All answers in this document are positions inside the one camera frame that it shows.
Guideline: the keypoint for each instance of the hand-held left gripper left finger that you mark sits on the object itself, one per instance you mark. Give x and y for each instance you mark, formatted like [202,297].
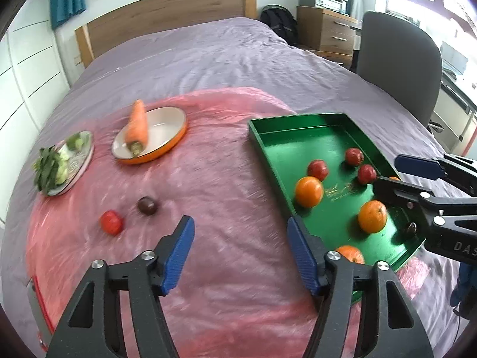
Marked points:
[179,253]

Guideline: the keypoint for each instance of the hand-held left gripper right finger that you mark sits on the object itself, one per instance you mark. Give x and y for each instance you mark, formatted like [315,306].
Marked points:
[302,253]

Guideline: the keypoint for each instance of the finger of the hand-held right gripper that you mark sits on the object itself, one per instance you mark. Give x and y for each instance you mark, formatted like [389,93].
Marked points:
[395,190]
[417,166]

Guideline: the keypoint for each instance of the small red fruit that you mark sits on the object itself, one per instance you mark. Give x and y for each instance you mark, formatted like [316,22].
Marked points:
[354,156]
[367,174]
[111,222]
[318,169]

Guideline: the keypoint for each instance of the green metal tray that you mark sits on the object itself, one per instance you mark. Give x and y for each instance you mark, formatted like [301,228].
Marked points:
[298,145]

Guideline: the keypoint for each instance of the blue patterned cloth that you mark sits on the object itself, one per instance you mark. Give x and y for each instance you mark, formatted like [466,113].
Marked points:
[460,283]

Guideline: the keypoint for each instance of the dark plum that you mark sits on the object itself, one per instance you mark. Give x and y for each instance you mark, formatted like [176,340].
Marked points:
[148,206]

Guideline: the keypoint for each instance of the white desk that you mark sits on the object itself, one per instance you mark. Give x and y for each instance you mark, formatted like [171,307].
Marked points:
[458,100]

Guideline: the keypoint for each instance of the pink plastic sheet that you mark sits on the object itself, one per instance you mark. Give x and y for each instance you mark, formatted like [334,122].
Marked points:
[223,156]

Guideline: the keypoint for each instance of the grey chair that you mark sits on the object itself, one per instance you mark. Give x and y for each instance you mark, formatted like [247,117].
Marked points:
[398,59]

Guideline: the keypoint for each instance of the orange rimmed plate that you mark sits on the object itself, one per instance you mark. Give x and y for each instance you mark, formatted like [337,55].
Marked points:
[164,123]

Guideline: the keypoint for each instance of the carrot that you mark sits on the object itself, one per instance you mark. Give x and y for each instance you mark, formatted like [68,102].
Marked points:
[137,126]

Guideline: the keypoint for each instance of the glass plate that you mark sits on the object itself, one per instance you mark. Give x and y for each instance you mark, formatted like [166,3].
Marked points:
[80,160]

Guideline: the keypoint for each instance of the green vegetable pieces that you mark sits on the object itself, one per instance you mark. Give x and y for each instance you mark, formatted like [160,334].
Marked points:
[77,142]

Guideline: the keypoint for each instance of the leafy greens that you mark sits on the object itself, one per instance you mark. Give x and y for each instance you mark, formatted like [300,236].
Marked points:
[48,167]

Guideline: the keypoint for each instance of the wooden drawer cabinet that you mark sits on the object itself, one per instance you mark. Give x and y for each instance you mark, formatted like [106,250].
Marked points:
[328,30]

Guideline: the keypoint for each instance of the black backpack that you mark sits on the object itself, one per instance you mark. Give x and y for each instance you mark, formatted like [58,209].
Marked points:
[277,22]

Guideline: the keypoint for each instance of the purple bed blanket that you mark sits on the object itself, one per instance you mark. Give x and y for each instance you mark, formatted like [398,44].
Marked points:
[205,52]

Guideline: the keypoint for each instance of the white wardrobe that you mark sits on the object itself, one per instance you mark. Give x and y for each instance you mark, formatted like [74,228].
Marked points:
[26,82]

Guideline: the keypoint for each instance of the wooden headboard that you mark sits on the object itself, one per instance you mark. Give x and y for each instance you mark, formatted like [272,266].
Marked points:
[167,15]

